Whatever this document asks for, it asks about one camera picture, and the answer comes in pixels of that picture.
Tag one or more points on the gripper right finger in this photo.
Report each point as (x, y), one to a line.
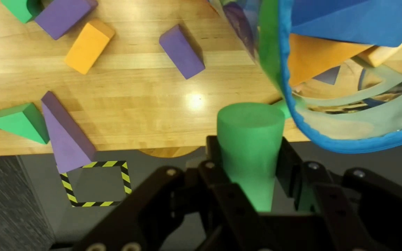
(330, 195)

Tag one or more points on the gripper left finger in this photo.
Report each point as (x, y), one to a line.
(187, 195)

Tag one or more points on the green foam cylinder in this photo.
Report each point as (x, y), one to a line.
(251, 146)

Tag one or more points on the clear bag with blue trim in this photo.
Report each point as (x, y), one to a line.
(326, 69)

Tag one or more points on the black and yellow tape square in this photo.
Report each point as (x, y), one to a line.
(96, 183)

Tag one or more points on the purple foam triangular prism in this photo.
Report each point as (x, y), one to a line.
(65, 136)

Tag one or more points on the orange foam triangular block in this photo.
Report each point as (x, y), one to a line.
(312, 57)

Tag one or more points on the purple foam rectangular block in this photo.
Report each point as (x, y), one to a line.
(181, 52)

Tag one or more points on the yellow foam block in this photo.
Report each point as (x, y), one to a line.
(386, 50)

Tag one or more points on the blue foam block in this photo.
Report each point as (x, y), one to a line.
(354, 19)

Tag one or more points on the orange foam rectangular block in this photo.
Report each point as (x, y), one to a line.
(87, 47)

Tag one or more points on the green foam triangular prism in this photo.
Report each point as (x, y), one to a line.
(19, 122)

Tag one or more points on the large purple foam block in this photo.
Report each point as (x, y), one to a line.
(63, 15)

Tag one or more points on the green foam arch block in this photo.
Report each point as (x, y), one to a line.
(21, 8)

